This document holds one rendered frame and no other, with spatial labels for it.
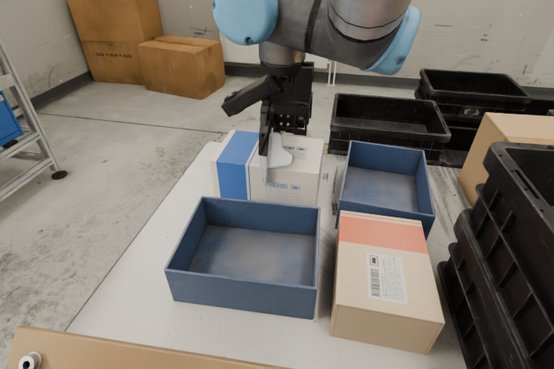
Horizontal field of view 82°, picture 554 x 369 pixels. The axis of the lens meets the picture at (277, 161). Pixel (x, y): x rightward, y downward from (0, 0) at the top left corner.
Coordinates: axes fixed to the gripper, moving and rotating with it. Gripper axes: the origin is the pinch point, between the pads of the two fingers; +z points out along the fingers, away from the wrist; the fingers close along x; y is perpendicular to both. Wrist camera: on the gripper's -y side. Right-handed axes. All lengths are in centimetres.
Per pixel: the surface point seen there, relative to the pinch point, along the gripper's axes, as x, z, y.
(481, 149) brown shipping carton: 6.4, -4.1, 39.0
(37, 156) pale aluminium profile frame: 66, 63, -148
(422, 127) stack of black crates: 75, 27, 47
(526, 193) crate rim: -23.8, -16.9, 29.8
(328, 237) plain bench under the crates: -11.8, 6.2, 13.0
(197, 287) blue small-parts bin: -28.0, 2.2, -3.6
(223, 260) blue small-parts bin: -20.4, 5.9, -3.1
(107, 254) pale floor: 23, 77, -79
